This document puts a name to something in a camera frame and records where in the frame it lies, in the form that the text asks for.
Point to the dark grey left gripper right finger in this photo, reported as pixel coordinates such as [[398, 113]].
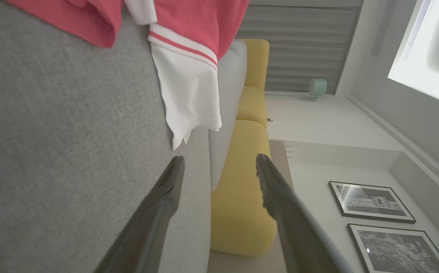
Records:
[[291, 227]]

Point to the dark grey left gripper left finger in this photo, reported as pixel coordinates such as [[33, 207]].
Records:
[[155, 220]]

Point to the red jersey with number 23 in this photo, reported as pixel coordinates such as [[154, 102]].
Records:
[[189, 76]]

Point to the yellow upholstered armchair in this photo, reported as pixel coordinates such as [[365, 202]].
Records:
[[242, 189]]

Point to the black framed monochrome picture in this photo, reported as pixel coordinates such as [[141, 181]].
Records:
[[371, 201], [397, 250]]

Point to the grey sofa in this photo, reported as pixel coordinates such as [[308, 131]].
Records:
[[71, 151]]

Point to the grey sofa section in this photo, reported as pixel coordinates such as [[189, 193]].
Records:
[[229, 113]]

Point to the grey pleated curtain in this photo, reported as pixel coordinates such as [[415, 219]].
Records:
[[303, 45]]

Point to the plain red garment white trim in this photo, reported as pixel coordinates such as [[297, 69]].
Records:
[[87, 19]]

